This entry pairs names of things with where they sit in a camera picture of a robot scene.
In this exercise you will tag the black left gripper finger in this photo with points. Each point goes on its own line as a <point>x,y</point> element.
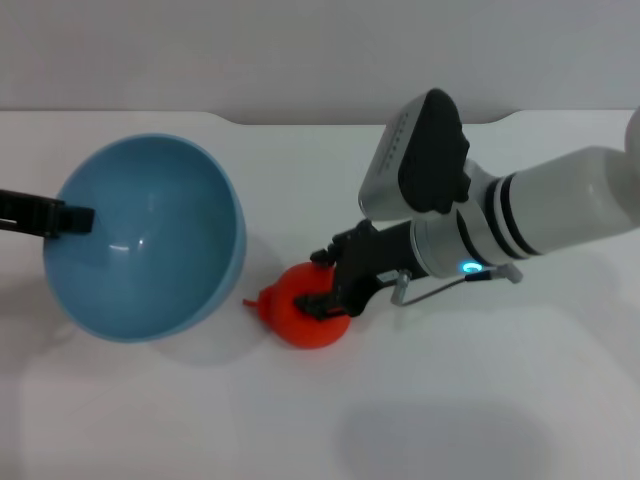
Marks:
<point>40,215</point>

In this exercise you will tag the orange toy fruit with stem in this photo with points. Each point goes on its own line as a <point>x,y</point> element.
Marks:
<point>295,320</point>

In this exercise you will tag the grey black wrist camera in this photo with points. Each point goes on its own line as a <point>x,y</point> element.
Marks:
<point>425,150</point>

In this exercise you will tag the blue bowl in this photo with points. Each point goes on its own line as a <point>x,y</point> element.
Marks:
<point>150,240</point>

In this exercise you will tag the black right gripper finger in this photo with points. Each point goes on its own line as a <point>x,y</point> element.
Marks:
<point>320,306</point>
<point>326,256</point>

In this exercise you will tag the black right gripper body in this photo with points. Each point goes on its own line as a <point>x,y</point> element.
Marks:
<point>375,255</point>

